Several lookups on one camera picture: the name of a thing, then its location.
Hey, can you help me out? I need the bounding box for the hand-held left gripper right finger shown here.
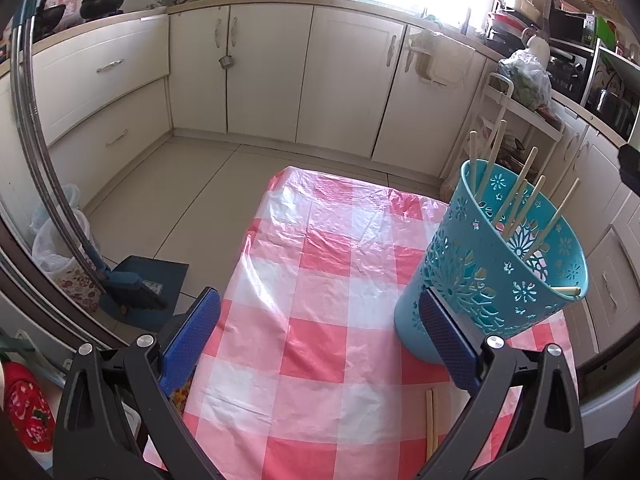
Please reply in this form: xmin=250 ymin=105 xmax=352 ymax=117
xmin=417 ymin=287 xmax=587 ymax=480

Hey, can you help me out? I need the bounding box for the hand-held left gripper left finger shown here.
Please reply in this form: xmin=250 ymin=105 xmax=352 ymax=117
xmin=51 ymin=286 xmax=224 ymax=480

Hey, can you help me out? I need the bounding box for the blue perforated plastic basket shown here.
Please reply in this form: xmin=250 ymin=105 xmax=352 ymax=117
xmin=393 ymin=158 xmax=590 ymax=365

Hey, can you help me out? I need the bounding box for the bamboo chopstick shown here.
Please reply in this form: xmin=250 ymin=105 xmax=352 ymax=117
xmin=425 ymin=389 xmax=434 ymax=463

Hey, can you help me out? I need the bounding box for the bunch of bamboo chopsticks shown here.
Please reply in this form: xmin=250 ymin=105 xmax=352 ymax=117
xmin=467 ymin=120 xmax=583 ymax=297

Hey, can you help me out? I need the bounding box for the glass door steel appliance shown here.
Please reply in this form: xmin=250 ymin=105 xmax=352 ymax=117
xmin=585 ymin=47 xmax=640 ymax=141

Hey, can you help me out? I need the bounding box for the blue hand broom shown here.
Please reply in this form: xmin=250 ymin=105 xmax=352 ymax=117
xmin=75 ymin=220 xmax=171 ymax=318

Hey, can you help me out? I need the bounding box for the blue dustpan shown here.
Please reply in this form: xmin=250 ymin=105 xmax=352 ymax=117
xmin=100 ymin=255 xmax=191 ymax=331

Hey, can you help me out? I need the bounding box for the cream side cabinet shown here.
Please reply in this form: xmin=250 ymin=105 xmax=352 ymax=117
xmin=550 ymin=105 xmax=640 ymax=361

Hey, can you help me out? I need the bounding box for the black toaster oven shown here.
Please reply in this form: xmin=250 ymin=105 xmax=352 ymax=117
xmin=545 ymin=7 xmax=598 ymax=106

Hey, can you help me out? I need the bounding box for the floral waste bin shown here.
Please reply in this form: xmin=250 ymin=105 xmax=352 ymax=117
xmin=52 ymin=265 xmax=101 ymax=313

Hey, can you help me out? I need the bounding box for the red checkered plastic tablecloth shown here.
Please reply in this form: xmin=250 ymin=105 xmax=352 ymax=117
xmin=142 ymin=165 xmax=581 ymax=480

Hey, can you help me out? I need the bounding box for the bag of green vegetables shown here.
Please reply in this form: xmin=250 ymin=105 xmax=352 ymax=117
xmin=497 ymin=47 xmax=553 ymax=111

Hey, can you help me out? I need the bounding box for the white shelf trolley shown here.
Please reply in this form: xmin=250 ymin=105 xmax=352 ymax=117
xmin=440 ymin=72 xmax=566 ymax=196

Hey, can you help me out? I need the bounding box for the clear plastic trash bag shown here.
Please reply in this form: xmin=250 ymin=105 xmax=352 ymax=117
xmin=31 ymin=184 xmax=93 ymax=273

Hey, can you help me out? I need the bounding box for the red floral cushion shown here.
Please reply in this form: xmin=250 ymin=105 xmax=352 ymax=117
xmin=0 ymin=360 xmax=57 ymax=461

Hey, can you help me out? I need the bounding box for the stack of pots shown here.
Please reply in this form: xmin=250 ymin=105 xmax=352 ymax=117
xmin=485 ymin=0 xmax=546 ymax=43

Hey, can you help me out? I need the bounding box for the white door-hung rack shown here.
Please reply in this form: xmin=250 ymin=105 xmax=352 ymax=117
xmin=407 ymin=27 xmax=476 ymax=86

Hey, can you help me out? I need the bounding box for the cream drawer cabinet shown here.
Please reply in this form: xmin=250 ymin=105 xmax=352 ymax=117
xmin=30 ymin=12 xmax=173 ymax=206

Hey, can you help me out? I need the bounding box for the small steel hanging cup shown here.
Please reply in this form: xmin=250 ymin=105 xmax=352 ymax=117
xmin=216 ymin=40 xmax=237 ymax=70

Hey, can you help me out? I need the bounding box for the cream door cabinet row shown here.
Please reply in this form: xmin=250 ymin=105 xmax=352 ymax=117
xmin=167 ymin=2 xmax=488 ymax=181

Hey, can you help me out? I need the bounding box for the black wok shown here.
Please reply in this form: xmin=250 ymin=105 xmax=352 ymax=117
xmin=32 ymin=0 xmax=68 ymax=41

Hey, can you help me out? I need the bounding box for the metal trimmed door frame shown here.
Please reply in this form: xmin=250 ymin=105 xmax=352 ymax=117
xmin=0 ymin=0 xmax=131 ymax=361

